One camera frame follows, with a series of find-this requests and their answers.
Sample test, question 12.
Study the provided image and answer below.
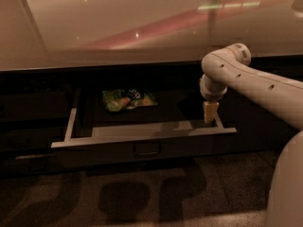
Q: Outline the top drawer metal handle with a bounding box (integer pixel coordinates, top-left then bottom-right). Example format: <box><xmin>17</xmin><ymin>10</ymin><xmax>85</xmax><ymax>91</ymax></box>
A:
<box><xmin>133</xmin><ymin>143</ymin><xmax>161</xmax><ymax>157</ymax></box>

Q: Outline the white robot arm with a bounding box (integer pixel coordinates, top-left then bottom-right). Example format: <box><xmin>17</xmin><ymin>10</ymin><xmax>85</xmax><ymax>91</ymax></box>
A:
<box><xmin>200</xmin><ymin>44</ymin><xmax>303</xmax><ymax>227</ymax></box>

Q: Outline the dark cabinet frame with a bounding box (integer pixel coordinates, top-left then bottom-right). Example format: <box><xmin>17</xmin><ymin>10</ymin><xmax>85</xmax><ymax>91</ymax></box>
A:
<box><xmin>0</xmin><ymin>56</ymin><xmax>303</xmax><ymax>179</ymax></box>

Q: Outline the green snack bag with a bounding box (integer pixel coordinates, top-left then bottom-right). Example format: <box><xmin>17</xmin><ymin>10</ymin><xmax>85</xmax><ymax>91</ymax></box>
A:
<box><xmin>102</xmin><ymin>89</ymin><xmax>158</xmax><ymax>113</ymax></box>

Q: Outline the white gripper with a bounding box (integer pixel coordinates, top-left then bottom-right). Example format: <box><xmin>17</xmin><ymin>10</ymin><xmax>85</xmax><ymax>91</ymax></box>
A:
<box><xmin>199</xmin><ymin>74</ymin><xmax>227</xmax><ymax>123</ymax></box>

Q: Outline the dark cabinet door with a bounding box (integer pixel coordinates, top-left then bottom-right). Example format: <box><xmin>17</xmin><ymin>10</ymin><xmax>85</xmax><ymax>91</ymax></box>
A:
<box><xmin>217</xmin><ymin>64</ymin><xmax>303</xmax><ymax>153</ymax></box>

